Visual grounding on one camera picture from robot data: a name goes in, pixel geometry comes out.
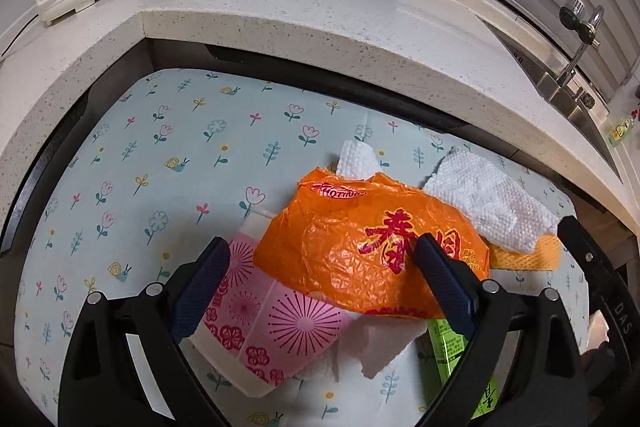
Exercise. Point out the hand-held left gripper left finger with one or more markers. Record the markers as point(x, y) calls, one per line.
point(205, 287)

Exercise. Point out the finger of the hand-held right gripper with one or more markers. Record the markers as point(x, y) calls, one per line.
point(580, 247)

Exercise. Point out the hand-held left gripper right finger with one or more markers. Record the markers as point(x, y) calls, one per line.
point(445, 282)

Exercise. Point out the pink patterned paper pack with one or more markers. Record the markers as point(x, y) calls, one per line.
point(285, 322)

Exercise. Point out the orange plastic bag red print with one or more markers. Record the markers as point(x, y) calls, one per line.
point(350, 252)

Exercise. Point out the orange waffle sponge cloth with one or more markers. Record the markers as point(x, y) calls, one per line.
point(530, 254)

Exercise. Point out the green printed packet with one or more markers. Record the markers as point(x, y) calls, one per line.
point(450, 359)

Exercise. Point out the white paper towel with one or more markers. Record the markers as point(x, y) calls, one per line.
point(380, 342)
point(357, 159)
point(490, 197)

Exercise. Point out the floral light blue tablecloth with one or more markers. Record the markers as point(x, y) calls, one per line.
point(150, 157)

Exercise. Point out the stainless steel sink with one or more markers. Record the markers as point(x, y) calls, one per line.
point(560, 92)

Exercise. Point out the chrome kitchen faucet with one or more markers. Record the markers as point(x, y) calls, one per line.
point(580, 32)

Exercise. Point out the white stone kitchen counter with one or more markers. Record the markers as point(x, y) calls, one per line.
point(300, 17)

